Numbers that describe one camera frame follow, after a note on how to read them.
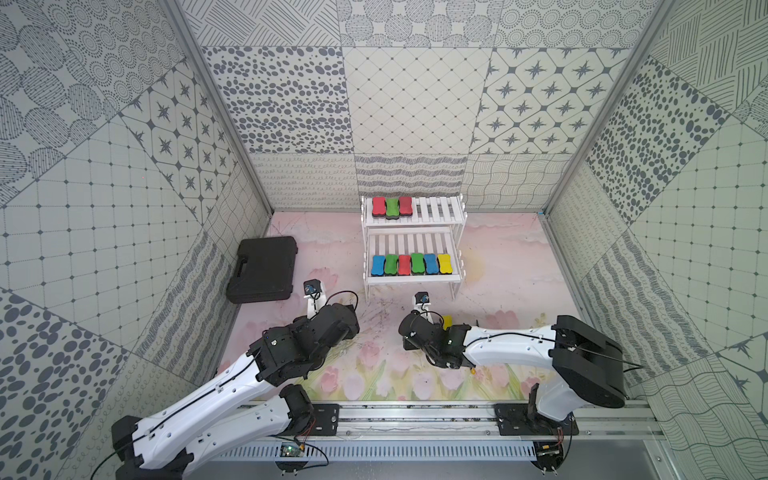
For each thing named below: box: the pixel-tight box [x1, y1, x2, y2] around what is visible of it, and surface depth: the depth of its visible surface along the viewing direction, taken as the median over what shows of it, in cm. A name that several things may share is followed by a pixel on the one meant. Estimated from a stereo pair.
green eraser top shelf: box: [386, 197, 400, 220], surface depth 82 cm
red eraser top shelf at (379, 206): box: [372, 196, 387, 217], surface depth 83 cm
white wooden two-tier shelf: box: [361, 194, 468, 302], surface depth 88 cm
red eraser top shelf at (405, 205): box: [399, 196, 413, 216], surface depth 85 cm
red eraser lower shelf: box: [398, 254, 412, 276], surface depth 90 cm
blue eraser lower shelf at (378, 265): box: [371, 255, 386, 277], surface depth 90 cm
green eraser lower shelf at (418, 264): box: [411, 253, 425, 276], surface depth 89 cm
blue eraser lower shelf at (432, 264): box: [424, 253, 439, 275], surface depth 90 cm
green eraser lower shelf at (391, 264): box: [384, 254, 399, 276], surface depth 90 cm
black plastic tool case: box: [226, 236, 298, 304], surface depth 100 cm
